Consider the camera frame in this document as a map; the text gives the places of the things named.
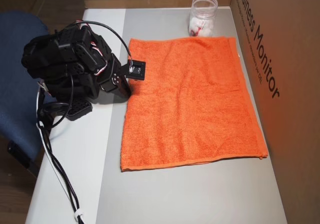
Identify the grey desk mat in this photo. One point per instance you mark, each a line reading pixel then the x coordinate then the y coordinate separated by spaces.
pixel 175 196

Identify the blue fabric chair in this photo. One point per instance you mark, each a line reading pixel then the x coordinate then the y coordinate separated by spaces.
pixel 15 58

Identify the clear plastic jar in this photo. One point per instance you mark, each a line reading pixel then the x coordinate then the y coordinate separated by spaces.
pixel 203 6

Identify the red white eraser wrapper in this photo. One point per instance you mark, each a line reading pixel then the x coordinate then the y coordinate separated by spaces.
pixel 197 29

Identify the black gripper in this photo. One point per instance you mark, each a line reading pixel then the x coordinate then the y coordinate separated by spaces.
pixel 117 80

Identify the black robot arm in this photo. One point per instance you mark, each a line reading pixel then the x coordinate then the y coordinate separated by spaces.
pixel 75 51

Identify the orange terry towel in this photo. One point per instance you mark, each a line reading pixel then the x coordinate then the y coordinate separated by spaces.
pixel 187 96

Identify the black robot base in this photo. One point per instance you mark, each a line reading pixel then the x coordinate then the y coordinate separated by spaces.
pixel 80 110

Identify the brown cardboard monitor box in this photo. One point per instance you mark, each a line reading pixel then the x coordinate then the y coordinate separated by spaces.
pixel 287 83

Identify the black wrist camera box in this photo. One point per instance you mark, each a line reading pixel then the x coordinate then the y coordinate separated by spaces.
pixel 135 70

